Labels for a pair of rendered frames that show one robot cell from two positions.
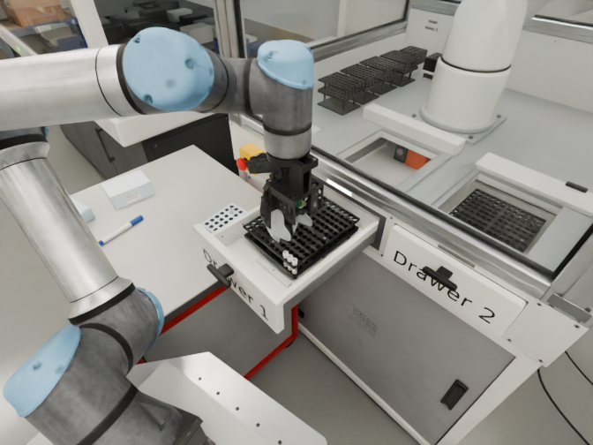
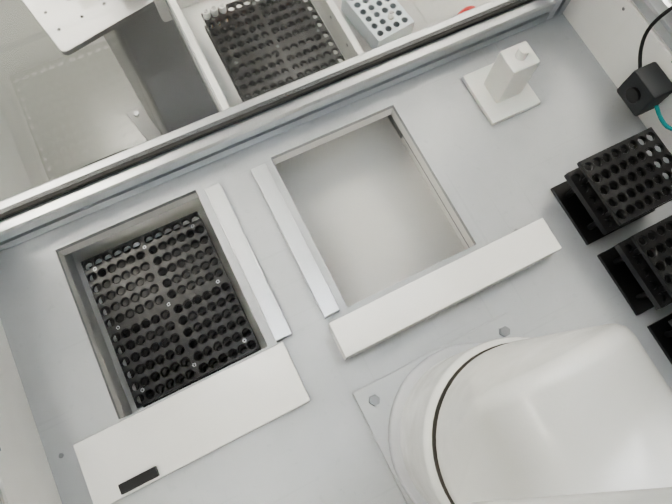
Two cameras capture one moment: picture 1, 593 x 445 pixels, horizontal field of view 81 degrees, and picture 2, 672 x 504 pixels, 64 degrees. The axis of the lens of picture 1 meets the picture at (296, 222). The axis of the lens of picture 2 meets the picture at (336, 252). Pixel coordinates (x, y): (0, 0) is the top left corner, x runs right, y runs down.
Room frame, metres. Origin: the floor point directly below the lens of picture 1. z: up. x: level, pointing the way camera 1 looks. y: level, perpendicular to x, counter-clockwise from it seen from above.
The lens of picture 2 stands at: (0.84, -0.54, 1.64)
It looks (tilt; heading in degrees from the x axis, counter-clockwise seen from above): 73 degrees down; 100
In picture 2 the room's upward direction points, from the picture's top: 7 degrees clockwise
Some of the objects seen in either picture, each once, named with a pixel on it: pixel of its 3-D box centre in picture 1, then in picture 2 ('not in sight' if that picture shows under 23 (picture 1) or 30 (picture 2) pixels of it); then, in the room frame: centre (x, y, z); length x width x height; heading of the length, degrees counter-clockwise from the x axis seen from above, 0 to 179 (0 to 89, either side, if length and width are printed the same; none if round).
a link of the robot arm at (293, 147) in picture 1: (288, 136); not in sight; (0.49, 0.01, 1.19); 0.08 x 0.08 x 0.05
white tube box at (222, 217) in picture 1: (227, 223); not in sight; (0.73, 0.20, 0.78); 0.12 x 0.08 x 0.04; 141
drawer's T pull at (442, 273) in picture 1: (442, 275); not in sight; (0.45, -0.30, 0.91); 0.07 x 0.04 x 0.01; 44
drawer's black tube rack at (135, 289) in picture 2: not in sight; (174, 308); (0.60, -0.46, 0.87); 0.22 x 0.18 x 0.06; 134
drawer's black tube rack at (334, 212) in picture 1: (302, 231); not in sight; (0.61, -0.01, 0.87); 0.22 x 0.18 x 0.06; 134
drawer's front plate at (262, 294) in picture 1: (236, 275); not in sight; (0.47, 0.13, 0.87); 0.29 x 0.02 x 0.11; 44
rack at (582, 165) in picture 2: not in sight; (618, 188); (1.14, -0.14, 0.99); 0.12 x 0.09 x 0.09; 44
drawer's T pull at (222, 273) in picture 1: (223, 272); not in sight; (0.45, 0.15, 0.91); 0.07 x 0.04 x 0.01; 44
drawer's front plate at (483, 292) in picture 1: (444, 277); not in sight; (0.46, -0.32, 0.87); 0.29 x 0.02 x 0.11; 44
